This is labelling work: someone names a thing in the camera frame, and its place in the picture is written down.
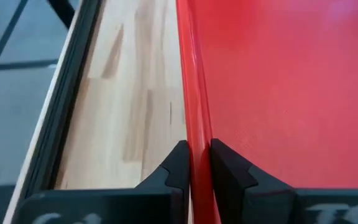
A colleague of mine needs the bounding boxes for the black metal table frame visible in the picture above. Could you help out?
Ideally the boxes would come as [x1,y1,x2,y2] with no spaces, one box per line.
[9,0,102,224]

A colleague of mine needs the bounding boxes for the red plastic tray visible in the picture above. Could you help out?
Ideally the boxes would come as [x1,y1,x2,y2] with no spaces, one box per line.
[175,0,358,224]

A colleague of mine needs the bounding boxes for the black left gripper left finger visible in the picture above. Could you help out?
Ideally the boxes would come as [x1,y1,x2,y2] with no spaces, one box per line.
[11,139,191,224]

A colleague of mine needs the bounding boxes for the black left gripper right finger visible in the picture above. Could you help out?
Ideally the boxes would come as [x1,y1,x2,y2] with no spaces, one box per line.
[210,138,358,224]

